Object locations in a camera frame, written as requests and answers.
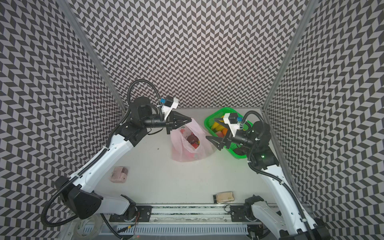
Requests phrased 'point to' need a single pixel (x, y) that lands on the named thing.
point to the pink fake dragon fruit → (193, 140)
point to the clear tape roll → (89, 228)
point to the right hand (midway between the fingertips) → (211, 132)
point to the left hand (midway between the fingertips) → (190, 121)
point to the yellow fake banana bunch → (218, 126)
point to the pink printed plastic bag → (182, 150)
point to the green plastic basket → (219, 113)
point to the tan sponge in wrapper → (223, 197)
